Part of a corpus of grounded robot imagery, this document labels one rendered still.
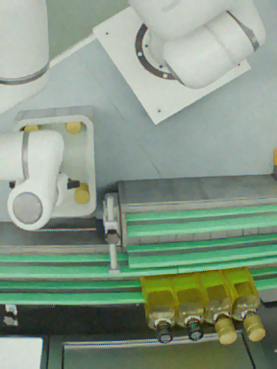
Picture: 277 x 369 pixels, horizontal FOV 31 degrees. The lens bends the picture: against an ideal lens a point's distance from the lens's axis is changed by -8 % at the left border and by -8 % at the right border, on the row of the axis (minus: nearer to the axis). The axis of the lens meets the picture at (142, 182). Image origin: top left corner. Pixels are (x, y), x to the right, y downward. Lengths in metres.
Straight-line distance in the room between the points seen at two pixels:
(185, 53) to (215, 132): 0.46
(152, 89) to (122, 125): 0.13
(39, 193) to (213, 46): 0.34
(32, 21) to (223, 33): 0.29
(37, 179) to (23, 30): 0.25
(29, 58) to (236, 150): 0.69
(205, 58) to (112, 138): 0.47
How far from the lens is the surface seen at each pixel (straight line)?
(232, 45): 0.76
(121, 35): 1.04
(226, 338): 0.95
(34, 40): 0.63
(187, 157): 1.19
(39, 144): 0.75
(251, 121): 1.19
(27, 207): 0.76
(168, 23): 0.69
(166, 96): 1.06
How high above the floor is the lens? 1.84
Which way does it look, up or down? 66 degrees down
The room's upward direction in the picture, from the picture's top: 168 degrees clockwise
